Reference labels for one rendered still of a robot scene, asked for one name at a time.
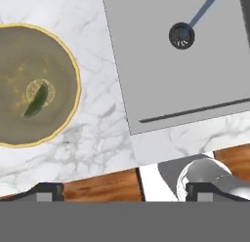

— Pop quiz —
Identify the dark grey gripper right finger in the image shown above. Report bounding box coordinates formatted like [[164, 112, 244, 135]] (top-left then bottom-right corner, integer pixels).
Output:
[[185, 181, 250, 203]]

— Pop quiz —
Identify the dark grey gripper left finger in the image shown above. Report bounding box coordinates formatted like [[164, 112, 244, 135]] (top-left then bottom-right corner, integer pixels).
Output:
[[9, 181, 64, 203]]

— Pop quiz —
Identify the yellow-rimmed olive bowl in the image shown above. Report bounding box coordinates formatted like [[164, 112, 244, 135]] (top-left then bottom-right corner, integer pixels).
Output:
[[0, 22, 83, 149]]

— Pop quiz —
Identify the green lemon wedge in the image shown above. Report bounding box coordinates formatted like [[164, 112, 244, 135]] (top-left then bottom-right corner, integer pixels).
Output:
[[21, 78, 57, 120]]

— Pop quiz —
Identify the grey sink basin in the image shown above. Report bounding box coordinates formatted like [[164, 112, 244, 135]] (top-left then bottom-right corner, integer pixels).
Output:
[[101, 0, 250, 137]]

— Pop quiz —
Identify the black sink drain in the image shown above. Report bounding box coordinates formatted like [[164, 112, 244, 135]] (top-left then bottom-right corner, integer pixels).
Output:
[[168, 21, 196, 51]]

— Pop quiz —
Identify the dark sink faucet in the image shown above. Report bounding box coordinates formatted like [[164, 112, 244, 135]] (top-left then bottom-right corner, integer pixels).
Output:
[[238, 0, 250, 50]]

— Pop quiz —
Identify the grey round shiny object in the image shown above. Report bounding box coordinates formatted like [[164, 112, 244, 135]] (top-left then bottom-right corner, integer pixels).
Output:
[[157, 153, 250, 202]]

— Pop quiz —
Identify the white panel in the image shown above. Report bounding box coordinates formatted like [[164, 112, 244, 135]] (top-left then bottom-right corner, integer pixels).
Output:
[[139, 163, 181, 203]]

